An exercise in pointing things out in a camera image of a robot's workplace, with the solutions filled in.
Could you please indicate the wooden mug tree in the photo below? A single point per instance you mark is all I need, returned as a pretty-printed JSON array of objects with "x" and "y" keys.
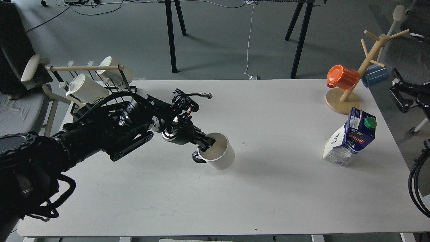
[{"x": 342, "y": 101}]

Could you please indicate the cream mug rear on rack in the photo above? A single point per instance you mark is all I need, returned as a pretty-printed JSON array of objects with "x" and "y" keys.
[{"x": 115, "y": 75}]

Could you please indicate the white mug black handle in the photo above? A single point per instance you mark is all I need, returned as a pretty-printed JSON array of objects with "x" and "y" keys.
[{"x": 220, "y": 156}]

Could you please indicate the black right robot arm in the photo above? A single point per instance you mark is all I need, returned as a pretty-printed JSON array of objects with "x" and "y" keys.
[{"x": 405, "y": 94}]

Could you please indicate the blue white milk carton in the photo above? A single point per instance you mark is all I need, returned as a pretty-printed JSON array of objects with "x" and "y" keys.
[{"x": 357, "y": 132}]

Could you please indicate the black wire mug rack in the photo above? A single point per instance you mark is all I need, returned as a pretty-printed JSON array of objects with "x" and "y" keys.
[{"x": 90, "y": 71}]

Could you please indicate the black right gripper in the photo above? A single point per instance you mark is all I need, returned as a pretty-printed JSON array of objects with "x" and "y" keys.
[{"x": 404, "y": 104}]

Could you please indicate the cream mug on rack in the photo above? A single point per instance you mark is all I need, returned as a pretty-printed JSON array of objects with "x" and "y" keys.
[
  {"x": 84, "y": 90},
  {"x": 115, "y": 75}
]

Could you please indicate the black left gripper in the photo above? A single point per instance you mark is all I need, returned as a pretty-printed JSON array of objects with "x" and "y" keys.
[{"x": 188, "y": 133}]

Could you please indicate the blue plastic cup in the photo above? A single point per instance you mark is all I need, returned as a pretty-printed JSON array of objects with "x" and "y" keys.
[{"x": 374, "y": 74}]

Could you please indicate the cream mug front on rack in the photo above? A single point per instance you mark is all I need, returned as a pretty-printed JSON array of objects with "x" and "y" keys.
[{"x": 84, "y": 90}]

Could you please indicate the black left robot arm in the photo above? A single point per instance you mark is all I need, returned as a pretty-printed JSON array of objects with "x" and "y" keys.
[{"x": 32, "y": 169}]

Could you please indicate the orange plastic cup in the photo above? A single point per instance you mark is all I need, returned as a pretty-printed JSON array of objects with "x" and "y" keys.
[{"x": 342, "y": 77}]

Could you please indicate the grey office chair left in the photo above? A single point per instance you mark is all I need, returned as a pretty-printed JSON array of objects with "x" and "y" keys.
[{"x": 27, "y": 101}]

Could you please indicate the black trestle table legs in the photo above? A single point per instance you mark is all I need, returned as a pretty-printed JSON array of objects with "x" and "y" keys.
[{"x": 251, "y": 37}]

